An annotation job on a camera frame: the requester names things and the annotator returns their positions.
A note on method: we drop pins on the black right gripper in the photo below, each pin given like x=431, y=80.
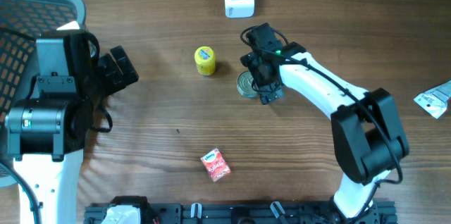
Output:
x=268, y=91

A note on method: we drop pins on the yellow lidded jar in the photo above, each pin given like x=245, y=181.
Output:
x=205, y=60

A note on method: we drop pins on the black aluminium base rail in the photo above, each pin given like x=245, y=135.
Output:
x=134, y=209

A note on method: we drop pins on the red tissue pack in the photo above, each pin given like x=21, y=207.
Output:
x=215, y=165

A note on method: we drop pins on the silver tin can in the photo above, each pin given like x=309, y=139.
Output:
x=244, y=85

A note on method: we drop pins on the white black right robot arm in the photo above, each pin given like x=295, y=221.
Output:
x=368, y=137

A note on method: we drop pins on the grey plastic shopping basket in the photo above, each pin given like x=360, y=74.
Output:
x=22, y=21

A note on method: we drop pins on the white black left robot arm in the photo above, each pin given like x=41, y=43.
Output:
x=47, y=130

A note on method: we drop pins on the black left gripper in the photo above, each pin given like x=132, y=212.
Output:
x=116, y=82

